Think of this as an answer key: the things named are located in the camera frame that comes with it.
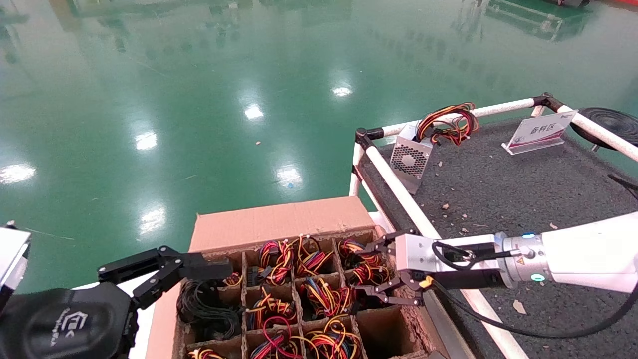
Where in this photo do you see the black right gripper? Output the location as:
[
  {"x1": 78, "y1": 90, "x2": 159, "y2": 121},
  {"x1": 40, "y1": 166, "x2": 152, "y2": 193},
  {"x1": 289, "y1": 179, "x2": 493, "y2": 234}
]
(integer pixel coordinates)
[{"x1": 356, "y1": 233, "x2": 506, "y2": 306}]

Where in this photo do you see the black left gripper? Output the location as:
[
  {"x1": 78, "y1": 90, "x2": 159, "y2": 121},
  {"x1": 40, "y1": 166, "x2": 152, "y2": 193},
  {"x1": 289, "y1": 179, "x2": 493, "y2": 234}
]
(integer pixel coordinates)
[{"x1": 0, "y1": 246, "x2": 234, "y2": 359}]

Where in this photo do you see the brown cardboard box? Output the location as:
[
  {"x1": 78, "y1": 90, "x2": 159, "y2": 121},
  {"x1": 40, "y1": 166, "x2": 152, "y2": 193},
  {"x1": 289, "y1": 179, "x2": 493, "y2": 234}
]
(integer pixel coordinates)
[{"x1": 146, "y1": 196, "x2": 452, "y2": 359}]

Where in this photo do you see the cardboard divider grid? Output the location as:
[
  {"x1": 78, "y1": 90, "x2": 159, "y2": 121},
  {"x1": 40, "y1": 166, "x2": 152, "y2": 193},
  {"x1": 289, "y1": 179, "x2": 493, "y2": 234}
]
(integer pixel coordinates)
[{"x1": 174, "y1": 232, "x2": 424, "y2": 359}]

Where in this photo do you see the clear acrylic sign stand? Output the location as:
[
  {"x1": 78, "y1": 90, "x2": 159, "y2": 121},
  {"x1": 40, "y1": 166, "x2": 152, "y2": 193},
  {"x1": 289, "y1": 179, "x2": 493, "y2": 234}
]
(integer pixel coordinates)
[{"x1": 501, "y1": 110, "x2": 579, "y2": 156}]

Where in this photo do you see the black round ribbed disc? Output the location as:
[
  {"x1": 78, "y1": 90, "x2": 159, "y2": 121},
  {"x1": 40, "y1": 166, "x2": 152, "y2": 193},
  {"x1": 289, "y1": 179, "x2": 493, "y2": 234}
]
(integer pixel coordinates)
[{"x1": 570, "y1": 107, "x2": 638, "y2": 152}]

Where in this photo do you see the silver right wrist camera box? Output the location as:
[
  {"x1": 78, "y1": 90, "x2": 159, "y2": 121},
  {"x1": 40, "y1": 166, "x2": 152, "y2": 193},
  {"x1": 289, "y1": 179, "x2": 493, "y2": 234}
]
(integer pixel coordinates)
[{"x1": 396, "y1": 233, "x2": 437, "y2": 273}]

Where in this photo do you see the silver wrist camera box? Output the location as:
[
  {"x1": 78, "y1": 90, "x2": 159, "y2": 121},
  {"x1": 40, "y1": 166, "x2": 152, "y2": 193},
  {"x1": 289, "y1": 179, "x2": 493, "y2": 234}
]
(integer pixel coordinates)
[
  {"x1": 396, "y1": 233, "x2": 437, "y2": 273},
  {"x1": 0, "y1": 227, "x2": 32, "y2": 306}
]

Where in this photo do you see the black cable bundle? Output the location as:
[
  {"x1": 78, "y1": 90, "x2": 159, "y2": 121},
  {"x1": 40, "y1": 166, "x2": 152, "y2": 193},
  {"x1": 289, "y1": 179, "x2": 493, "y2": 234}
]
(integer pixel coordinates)
[{"x1": 176, "y1": 278, "x2": 244, "y2": 341}]

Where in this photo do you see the white pipe table frame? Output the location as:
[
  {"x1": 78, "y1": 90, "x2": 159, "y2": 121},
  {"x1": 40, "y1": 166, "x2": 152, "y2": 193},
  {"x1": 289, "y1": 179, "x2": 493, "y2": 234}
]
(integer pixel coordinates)
[{"x1": 349, "y1": 92, "x2": 638, "y2": 359}]

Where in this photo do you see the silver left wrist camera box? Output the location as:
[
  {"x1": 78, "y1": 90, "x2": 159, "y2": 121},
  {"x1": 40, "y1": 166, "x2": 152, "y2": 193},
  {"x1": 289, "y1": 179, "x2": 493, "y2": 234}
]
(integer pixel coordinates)
[{"x1": 0, "y1": 227, "x2": 32, "y2": 306}]

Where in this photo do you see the long black arm cable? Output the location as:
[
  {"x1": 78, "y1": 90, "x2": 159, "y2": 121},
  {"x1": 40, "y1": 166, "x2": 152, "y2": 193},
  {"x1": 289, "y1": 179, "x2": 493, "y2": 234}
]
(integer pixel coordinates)
[{"x1": 429, "y1": 280, "x2": 638, "y2": 341}]

